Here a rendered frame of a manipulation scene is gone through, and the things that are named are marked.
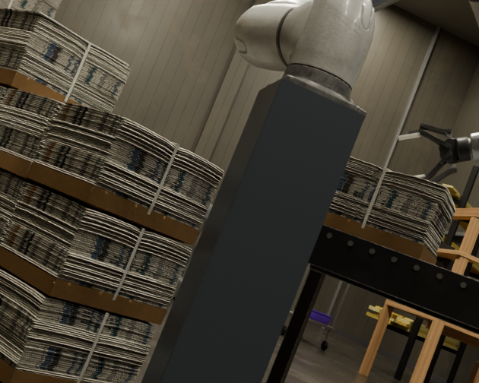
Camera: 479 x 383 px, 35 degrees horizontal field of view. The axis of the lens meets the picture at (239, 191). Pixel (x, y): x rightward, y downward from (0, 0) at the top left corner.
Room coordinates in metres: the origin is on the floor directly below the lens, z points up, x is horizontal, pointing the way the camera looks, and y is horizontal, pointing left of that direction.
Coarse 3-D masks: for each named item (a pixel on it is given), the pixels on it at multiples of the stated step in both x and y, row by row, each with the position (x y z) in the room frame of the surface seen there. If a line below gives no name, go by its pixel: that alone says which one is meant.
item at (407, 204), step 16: (400, 176) 2.23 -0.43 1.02; (400, 192) 2.22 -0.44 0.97; (416, 192) 2.20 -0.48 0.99; (432, 192) 2.19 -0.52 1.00; (448, 192) 2.23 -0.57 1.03; (384, 208) 2.23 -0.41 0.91; (400, 208) 2.21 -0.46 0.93; (416, 208) 2.20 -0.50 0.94; (432, 208) 2.18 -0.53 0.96; (448, 208) 2.31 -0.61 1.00; (384, 224) 2.22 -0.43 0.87; (400, 224) 2.20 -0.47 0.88; (416, 224) 2.19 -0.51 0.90; (432, 224) 2.21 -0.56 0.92; (416, 240) 2.18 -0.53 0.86; (432, 240) 2.28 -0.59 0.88
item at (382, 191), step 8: (376, 168) 2.26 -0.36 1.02; (376, 176) 2.26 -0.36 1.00; (384, 176) 2.25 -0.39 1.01; (392, 176) 2.24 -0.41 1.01; (376, 184) 2.26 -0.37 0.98; (384, 184) 2.25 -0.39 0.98; (368, 192) 2.26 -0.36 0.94; (384, 192) 2.24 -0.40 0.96; (368, 200) 2.26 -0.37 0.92; (376, 200) 2.26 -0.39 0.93; (384, 200) 2.24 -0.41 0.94; (360, 208) 2.26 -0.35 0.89; (376, 208) 2.24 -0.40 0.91; (360, 216) 2.26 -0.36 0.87; (376, 216) 2.23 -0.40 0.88; (368, 224) 2.25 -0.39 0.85
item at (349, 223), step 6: (330, 216) 2.29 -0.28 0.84; (336, 216) 2.28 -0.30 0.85; (324, 222) 2.29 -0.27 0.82; (330, 222) 2.29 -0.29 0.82; (336, 222) 2.28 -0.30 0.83; (342, 222) 2.27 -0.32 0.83; (348, 222) 2.26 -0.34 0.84; (336, 228) 2.28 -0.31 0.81; (342, 228) 2.27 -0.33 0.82; (348, 228) 2.26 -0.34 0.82
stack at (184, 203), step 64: (0, 128) 2.15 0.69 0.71; (64, 128) 1.95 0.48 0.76; (128, 128) 1.81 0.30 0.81; (0, 192) 2.07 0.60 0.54; (128, 192) 1.86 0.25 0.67; (192, 192) 2.01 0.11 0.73; (64, 256) 1.80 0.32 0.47; (128, 256) 1.93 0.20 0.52; (0, 320) 1.89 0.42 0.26; (64, 320) 1.85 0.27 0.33; (128, 320) 1.99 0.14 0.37
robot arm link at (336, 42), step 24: (312, 0) 1.67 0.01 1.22; (336, 0) 1.61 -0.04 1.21; (360, 0) 1.62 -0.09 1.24; (288, 24) 1.69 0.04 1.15; (312, 24) 1.62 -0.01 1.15; (336, 24) 1.60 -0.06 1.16; (360, 24) 1.61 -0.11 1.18; (288, 48) 1.68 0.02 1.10; (312, 48) 1.61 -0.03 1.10; (336, 48) 1.60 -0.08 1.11; (360, 48) 1.62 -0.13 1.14; (336, 72) 1.60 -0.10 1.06
